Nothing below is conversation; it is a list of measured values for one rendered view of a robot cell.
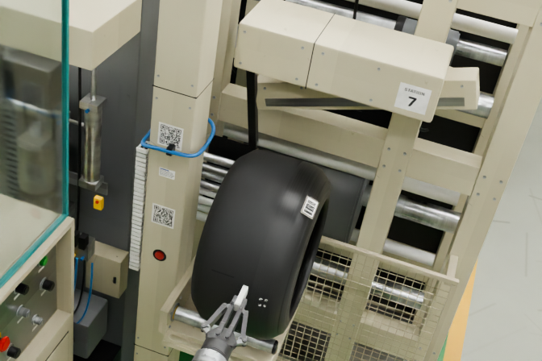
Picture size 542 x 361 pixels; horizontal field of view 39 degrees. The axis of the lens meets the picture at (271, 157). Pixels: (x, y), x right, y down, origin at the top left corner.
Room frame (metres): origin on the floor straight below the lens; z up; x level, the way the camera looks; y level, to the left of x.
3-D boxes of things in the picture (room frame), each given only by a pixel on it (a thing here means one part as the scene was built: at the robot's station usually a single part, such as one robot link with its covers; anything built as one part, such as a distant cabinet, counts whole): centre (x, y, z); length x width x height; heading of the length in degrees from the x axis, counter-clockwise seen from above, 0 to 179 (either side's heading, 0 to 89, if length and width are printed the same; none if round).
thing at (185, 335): (1.71, 0.05, 0.83); 0.36 x 0.09 x 0.06; 78
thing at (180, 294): (1.89, 0.20, 0.90); 0.40 x 0.03 x 0.10; 168
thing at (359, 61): (2.11, -0.16, 1.71); 0.61 x 0.25 x 0.15; 78
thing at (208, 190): (2.27, 0.16, 1.05); 0.20 x 0.15 x 0.30; 78
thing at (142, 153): (1.87, 0.37, 1.19); 0.05 x 0.04 x 0.48; 168
